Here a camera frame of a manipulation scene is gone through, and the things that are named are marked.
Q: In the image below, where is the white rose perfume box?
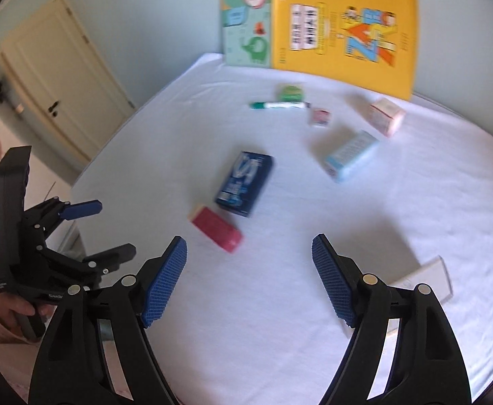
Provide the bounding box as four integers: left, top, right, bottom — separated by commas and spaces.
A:
342, 254, 454, 340

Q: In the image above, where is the light blue medicine box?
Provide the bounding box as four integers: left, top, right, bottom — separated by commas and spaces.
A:
323, 131, 379, 182

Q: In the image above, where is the red small box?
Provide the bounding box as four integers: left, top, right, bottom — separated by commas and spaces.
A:
189, 206, 243, 253

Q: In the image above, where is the yellow children's word book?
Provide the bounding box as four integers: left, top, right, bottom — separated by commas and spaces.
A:
271, 0, 418, 100

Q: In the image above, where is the white red cream box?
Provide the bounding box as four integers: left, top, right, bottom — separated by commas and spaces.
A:
368, 98, 406, 137

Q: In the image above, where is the green leaf plastic bag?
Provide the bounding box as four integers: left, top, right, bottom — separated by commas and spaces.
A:
277, 84, 304, 103

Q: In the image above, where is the green white marker pen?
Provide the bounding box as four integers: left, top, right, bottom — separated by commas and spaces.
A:
249, 102, 310, 110

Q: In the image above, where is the teal elephant exercise book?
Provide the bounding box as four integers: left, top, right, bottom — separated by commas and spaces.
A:
220, 0, 271, 68

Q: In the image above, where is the person's left hand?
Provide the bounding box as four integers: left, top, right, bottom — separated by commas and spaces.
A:
0, 293, 56, 338

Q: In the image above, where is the white room door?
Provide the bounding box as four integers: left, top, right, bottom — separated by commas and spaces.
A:
0, 0, 136, 165

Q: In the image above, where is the pink sleeved forearm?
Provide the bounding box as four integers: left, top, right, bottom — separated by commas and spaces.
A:
0, 323, 39, 403

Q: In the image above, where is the dark blue gum box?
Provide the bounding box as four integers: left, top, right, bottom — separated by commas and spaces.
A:
214, 151, 274, 218

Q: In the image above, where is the small pink white packet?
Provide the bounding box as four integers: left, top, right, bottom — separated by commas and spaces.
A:
310, 108, 331, 127

